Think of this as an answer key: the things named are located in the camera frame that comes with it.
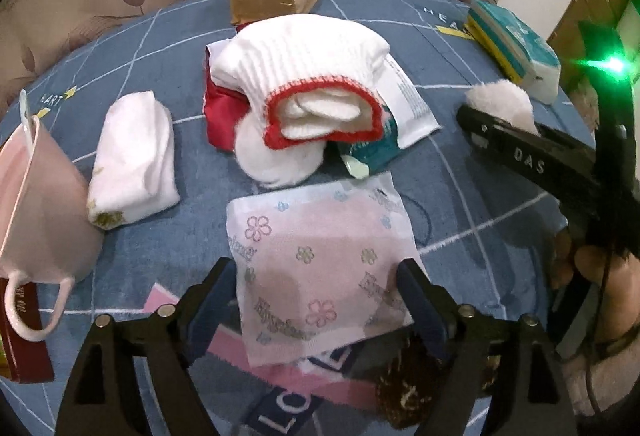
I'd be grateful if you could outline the person's right hand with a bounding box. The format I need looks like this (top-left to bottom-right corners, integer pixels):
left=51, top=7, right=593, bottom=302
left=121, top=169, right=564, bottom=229
left=552, top=231, right=640, bottom=304

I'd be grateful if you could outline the pink mug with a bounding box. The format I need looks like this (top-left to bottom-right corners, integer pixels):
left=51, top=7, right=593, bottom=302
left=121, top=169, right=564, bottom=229
left=0, top=116, right=103, bottom=342

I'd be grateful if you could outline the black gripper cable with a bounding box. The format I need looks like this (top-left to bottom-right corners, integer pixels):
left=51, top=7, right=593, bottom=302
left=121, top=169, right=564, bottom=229
left=585, top=251, right=613, bottom=417

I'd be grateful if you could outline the white spoon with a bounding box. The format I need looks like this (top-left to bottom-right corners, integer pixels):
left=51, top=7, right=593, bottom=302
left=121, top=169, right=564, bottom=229
left=20, top=90, right=41, bottom=137

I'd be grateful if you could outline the red pouch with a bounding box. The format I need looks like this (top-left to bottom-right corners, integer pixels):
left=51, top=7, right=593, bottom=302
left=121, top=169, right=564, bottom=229
left=202, top=43, right=251, bottom=151

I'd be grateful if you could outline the round white cotton pad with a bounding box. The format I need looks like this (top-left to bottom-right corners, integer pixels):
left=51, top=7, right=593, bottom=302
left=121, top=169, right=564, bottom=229
left=235, top=116, right=328, bottom=187

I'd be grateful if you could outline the dark brown patterned sock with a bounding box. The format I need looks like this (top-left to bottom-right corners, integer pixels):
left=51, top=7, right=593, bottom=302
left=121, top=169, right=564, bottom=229
left=375, top=331, right=501, bottom=429

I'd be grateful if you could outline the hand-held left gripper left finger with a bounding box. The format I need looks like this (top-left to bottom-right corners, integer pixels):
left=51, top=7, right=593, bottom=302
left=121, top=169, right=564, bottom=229
left=55, top=257, right=238, bottom=436

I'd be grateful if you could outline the person's right forearm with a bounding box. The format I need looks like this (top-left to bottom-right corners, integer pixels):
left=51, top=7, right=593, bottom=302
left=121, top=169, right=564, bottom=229
left=560, top=336, right=640, bottom=422

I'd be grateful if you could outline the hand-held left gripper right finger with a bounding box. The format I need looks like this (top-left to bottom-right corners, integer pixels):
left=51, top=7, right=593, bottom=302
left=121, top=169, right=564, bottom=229
left=395, top=257, right=578, bottom=436

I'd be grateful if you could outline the blue and yellow tissue pack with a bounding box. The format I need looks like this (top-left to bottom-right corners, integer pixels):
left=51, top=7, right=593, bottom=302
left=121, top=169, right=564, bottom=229
left=465, top=0, right=561, bottom=105

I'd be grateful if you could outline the red and gold tin box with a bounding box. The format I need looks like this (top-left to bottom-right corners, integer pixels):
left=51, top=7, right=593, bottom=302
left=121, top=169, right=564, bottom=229
left=0, top=276, right=55, bottom=384

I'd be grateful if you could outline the white printed packet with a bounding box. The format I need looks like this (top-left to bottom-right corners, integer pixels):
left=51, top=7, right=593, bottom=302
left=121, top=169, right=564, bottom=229
left=372, top=56, right=441, bottom=149

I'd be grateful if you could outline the floral print soft packet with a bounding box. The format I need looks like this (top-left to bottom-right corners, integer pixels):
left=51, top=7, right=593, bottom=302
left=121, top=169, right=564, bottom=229
left=226, top=172, right=426, bottom=367

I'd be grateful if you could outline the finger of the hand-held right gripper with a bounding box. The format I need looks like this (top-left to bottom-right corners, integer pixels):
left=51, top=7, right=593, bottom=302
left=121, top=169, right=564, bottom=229
left=456, top=104, right=602, bottom=205
left=536, top=122, right=599, bottom=159

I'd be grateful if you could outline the white sock with red trim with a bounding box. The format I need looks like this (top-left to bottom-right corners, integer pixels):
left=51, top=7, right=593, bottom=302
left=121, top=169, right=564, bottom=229
left=212, top=16, right=391, bottom=151

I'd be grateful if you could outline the cardboard box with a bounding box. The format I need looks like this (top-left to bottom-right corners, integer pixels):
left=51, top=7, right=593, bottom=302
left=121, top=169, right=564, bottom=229
left=547, top=0, right=631, bottom=66

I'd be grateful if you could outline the plain white sock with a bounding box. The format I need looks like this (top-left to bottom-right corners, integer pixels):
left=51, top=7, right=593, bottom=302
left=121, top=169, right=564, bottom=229
left=87, top=90, right=181, bottom=231

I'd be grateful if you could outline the white fluffy pad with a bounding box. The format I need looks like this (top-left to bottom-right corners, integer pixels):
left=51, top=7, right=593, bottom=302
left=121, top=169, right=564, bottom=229
left=465, top=80, right=540, bottom=137

